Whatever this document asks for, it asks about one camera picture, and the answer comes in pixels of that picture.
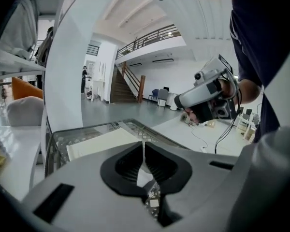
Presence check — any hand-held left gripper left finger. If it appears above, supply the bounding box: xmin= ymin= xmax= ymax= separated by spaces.
xmin=20 ymin=141 xmax=165 ymax=232

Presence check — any white perforated shelf rack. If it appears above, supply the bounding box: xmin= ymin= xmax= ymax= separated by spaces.
xmin=0 ymin=0 xmax=73 ymax=203

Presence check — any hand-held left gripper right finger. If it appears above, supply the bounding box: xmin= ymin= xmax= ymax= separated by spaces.
xmin=145 ymin=141 xmax=241 ymax=227

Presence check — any black lattice plastic crate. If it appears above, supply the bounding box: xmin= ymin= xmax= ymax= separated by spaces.
xmin=44 ymin=118 xmax=192 ymax=218

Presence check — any person's right hand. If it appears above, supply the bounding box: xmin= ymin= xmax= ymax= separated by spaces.
xmin=219 ymin=78 xmax=236 ymax=100

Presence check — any orange cushion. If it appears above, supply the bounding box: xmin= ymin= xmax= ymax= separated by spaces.
xmin=11 ymin=76 xmax=44 ymax=101

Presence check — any person's dark navy shirt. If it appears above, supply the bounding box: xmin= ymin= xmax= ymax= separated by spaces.
xmin=229 ymin=0 xmax=290 ymax=144

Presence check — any white desk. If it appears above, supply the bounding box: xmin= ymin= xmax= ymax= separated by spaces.
xmin=166 ymin=92 xmax=182 ymax=111

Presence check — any blue chair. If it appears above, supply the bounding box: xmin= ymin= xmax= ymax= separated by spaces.
xmin=148 ymin=88 xmax=160 ymax=102

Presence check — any grey chair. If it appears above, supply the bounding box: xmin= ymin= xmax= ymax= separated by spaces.
xmin=157 ymin=88 xmax=170 ymax=107

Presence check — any black mezzanine railing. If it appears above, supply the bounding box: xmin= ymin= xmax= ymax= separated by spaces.
xmin=116 ymin=24 xmax=182 ymax=60

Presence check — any brown wooden staircase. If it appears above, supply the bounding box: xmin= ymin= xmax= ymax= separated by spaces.
xmin=110 ymin=61 xmax=146 ymax=104

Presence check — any grey folded fabric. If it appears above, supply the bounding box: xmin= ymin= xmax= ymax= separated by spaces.
xmin=0 ymin=0 xmax=40 ymax=58

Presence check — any grey cushion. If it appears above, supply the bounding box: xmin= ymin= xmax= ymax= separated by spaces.
xmin=6 ymin=96 xmax=44 ymax=128

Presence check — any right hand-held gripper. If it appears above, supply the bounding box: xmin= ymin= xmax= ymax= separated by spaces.
xmin=174 ymin=54 xmax=240 ymax=124

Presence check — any white square column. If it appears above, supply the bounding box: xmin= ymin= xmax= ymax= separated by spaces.
xmin=44 ymin=0 xmax=136 ymax=131

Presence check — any person's right forearm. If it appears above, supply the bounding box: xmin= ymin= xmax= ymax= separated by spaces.
xmin=235 ymin=78 xmax=263 ymax=105

